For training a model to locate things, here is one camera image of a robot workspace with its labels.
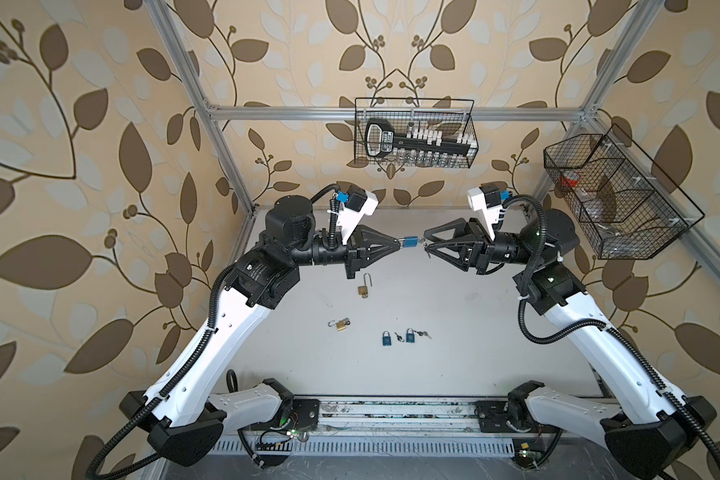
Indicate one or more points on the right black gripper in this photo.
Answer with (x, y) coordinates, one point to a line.
(478, 253)

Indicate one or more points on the small brass padlock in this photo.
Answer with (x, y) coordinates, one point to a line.
(339, 325)

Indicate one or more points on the blue padlock with key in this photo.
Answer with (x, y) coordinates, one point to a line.
(411, 335)
(388, 338)

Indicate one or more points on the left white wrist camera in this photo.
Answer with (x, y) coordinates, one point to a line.
(349, 207)

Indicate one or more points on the back black wire basket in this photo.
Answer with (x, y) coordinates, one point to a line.
(448, 115)

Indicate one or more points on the black socket tool set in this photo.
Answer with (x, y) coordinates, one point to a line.
(380, 139)

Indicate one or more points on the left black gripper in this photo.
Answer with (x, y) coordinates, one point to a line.
(360, 246)

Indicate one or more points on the black wire basket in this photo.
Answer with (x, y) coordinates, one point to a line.
(627, 205)
(448, 115)

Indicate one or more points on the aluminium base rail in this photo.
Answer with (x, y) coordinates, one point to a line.
(396, 420)

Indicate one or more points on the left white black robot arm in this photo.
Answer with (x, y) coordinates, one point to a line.
(180, 412)

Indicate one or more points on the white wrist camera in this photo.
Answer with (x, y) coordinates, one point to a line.
(488, 201)
(349, 207)

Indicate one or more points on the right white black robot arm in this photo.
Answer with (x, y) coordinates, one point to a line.
(652, 422)

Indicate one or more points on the open brass padlock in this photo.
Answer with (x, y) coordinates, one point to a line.
(363, 289)

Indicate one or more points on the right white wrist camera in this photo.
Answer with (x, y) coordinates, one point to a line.
(488, 201)

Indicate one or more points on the right black wire basket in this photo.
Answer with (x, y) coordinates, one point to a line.
(627, 205)

